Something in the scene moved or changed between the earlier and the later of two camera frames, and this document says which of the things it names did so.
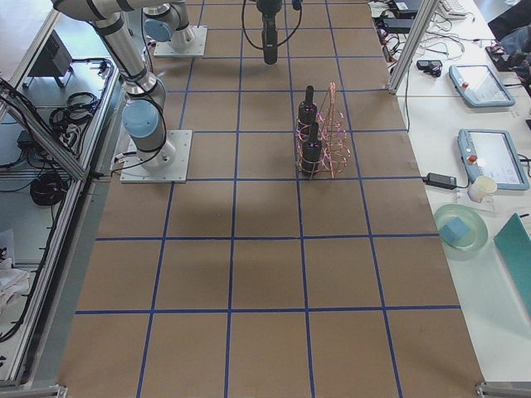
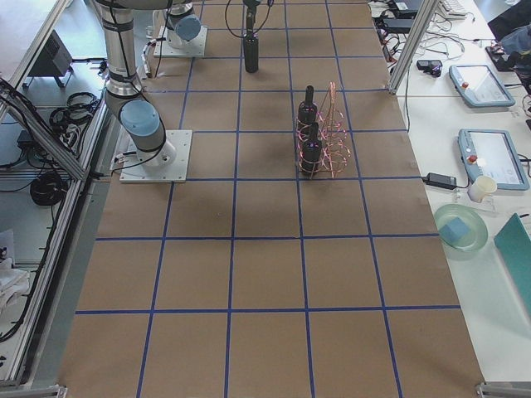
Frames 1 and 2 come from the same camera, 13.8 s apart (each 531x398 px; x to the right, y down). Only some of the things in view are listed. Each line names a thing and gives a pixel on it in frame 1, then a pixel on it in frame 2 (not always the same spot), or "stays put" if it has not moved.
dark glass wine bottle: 270,39 → 250,43
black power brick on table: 440,181 stays put
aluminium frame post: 421,23 stays put
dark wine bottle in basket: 308,113 stays put
